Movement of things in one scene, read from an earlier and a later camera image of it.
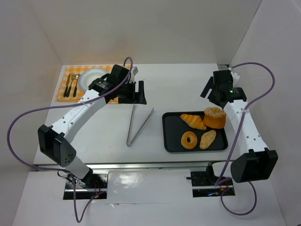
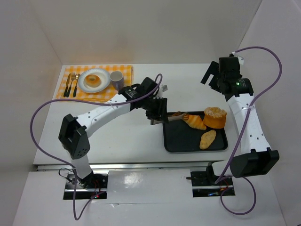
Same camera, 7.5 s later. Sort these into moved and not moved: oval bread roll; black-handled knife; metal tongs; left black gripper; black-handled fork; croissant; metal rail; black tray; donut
Moved: left black gripper; donut; metal tongs
Not moved: black-handled fork; metal rail; black tray; croissant; oval bread roll; black-handled knife
